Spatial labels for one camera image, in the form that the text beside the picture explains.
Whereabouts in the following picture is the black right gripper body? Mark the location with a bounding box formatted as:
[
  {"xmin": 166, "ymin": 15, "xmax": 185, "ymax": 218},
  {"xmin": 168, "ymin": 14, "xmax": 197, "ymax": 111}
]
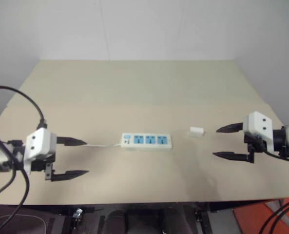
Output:
[{"xmin": 243, "ymin": 133, "xmax": 266, "ymax": 153}]

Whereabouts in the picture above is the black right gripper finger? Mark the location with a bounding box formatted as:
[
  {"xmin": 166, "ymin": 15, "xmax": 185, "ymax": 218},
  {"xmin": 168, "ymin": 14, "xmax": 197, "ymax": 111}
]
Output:
[
  {"xmin": 212, "ymin": 143, "xmax": 255, "ymax": 164},
  {"xmin": 215, "ymin": 122, "xmax": 244, "ymax": 134}
]

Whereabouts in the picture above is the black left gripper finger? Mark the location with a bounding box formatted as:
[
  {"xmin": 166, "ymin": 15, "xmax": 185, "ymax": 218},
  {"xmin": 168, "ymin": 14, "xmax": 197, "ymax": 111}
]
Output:
[
  {"xmin": 44, "ymin": 163, "xmax": 90, "ymax": 183},
  {"xmin": 56, "ymin": 136, "xmax": 88, "ymax": 147}
]

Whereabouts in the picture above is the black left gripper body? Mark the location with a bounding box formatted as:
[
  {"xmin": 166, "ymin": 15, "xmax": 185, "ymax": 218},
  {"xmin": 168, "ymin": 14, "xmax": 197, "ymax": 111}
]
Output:
[{"xmin": 30, "ymin": 153, "xmax": 57, "ymax": 173}]

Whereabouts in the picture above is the white plug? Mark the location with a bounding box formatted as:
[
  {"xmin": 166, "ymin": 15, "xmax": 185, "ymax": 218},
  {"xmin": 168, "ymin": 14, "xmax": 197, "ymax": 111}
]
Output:
[{"xmin": 186, "ymin": 126, "xmax": 207, "ymax": 138}]

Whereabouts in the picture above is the white power strip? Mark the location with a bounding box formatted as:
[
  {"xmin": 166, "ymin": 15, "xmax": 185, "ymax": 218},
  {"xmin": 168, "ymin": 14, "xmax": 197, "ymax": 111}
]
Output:
[{"xmin": 120, "ymin": 132, "xmax": 173, "ymax": 152}]

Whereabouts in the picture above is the dark rounded shape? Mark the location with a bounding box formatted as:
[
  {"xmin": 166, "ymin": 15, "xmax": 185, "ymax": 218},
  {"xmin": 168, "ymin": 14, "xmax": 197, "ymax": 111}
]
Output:
[{"xmin": 102, "ymin": 210, "xmax": 130, "ymax": 234}]

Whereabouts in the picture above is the orange panel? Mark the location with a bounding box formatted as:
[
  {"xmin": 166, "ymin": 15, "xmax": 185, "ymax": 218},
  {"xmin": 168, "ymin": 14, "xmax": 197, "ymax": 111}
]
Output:
[{"xmin": 232, "ymin": 197, "xmax": 289, "ymax": 234}]

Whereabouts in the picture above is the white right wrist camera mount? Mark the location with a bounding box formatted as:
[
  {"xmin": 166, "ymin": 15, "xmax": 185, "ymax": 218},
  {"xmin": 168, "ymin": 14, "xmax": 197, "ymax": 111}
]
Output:
[{"xmin": 242, "ymin": 111, "xmax": 273, "ymax": 152}]

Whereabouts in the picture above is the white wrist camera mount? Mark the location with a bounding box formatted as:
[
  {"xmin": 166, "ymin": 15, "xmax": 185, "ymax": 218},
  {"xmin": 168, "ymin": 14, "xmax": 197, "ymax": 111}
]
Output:
[
  {"xmin": 23, "ymin": 128, "xmax": 58, "ymax": 175},
  {"xmin": 242, "ymin": 111, "xmax": 273, "ymax": 152}
]

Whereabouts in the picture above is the thick black cable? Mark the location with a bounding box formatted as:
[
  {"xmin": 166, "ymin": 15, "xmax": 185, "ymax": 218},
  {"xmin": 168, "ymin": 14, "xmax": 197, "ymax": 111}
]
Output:
[{"xmin": 0, "ymin": 121, "xmax": 31, "ymax": 234}]

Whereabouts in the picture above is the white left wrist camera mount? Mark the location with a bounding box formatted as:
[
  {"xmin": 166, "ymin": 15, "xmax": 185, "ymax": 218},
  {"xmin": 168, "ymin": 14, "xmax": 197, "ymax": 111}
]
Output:
[{"xmin": 23, "ymin": 128, "xmax": 58, "ymax": 175}]

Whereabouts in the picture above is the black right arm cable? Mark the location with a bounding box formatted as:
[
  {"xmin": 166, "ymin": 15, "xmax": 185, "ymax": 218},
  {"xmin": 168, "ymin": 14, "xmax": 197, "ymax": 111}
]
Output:
[{"xmin": 263, "ymin": 145, "xmax": 289, "ymax": 164}]

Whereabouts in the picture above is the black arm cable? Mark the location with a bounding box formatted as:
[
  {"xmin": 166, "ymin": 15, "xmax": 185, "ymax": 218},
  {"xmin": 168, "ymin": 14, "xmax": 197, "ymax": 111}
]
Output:
[
  {"xmin": 263, "ymin": 145, "xmax": 289, "ymax": 164},
  {"xmin": 0, "ymin": 85, "xmax": 48, "ymax": 129}
]

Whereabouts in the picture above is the thin white cable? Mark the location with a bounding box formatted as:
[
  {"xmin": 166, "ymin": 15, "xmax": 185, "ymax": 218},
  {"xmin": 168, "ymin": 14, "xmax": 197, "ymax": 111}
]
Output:
[{"xmin": 0, "ymin": 214, "xmax": 48, "ymax": 234}]

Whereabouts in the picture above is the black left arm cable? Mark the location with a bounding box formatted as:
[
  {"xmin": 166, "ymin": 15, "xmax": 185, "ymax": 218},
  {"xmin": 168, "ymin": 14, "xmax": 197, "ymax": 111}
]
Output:
[{"xmin": 0, "ymin": 85, "xmax": 48, "ymax": 129}]

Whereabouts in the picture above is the black cable under table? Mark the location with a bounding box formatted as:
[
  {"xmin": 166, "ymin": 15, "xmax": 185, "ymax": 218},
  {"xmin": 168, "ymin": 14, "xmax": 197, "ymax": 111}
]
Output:
[{"xmin": 263, "ymin": 196, "xmax": 289, "ymax": 234}]

